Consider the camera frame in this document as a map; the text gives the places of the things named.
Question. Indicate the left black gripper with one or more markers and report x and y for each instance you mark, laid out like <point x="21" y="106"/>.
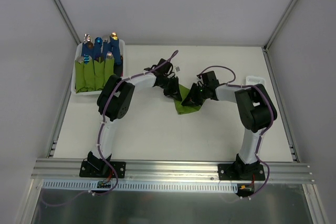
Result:
<point x="170" y="87"/>

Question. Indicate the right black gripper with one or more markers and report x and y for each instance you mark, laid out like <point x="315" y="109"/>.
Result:
<point x="197" y="94"/>

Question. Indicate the green paper napkin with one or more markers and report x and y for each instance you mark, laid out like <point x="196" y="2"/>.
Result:
<point x="184" y="106"/>

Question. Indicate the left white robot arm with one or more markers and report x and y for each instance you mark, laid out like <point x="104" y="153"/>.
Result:
<point x="113" y="104"/>

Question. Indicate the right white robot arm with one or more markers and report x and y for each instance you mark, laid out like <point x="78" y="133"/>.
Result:
<point x="257" y="114"/>

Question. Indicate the green napkin roll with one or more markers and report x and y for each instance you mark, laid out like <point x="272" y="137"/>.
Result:
<point x="99" y="74"/>
<point x="108" y="66"/>
<point x="79" y="70"/>
<point x="89" y="73"/>

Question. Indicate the blue napkin roll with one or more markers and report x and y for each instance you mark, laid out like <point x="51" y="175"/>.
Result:
<point x="96" y="53"/>
<point x="87" y="46"/>
<point x="106" y="51"/>
<point x="114" y="42"/>

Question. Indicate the white utensil tray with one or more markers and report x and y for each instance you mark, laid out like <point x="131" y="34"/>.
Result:
<point x="254" y="80"/>

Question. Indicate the white basket of rolls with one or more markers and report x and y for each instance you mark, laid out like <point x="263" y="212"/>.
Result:
<point x="121" y="72"/>

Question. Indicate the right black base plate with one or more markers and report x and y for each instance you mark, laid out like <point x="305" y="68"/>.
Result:
<point x="241" y="172"/>

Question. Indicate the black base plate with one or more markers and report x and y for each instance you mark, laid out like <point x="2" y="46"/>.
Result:
<point x="118" y="169"/>
<point x="241" y="172"/>

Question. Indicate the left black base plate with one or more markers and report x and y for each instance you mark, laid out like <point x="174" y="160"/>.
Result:
<point x="118" y="169"/>

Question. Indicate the aluminium mounting rail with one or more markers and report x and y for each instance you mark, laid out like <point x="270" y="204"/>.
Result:
<point x="173" y="171"/>

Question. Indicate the white slotted cable duct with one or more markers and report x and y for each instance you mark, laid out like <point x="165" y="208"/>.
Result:
<point x="97" y="185"/>

